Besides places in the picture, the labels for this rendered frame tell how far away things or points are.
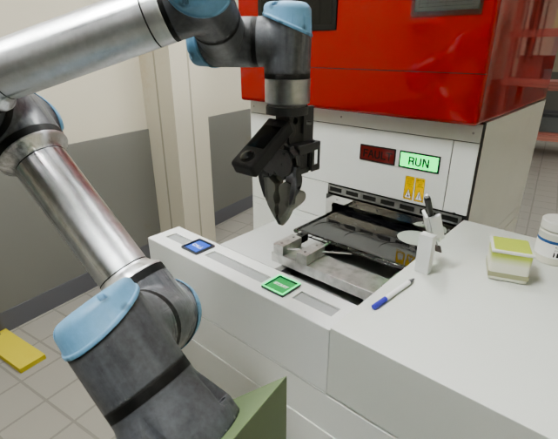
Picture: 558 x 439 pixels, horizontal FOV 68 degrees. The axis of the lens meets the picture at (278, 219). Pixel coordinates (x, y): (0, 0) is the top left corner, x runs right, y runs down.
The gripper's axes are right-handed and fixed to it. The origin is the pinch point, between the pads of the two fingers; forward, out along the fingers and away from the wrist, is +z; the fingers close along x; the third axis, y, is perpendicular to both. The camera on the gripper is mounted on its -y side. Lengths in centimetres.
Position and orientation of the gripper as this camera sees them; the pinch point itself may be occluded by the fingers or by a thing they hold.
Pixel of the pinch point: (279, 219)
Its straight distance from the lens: 75.8
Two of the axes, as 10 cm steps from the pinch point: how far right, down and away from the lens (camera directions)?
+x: -7.5, -2.6, 6.1
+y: 6.7, -2.9, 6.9
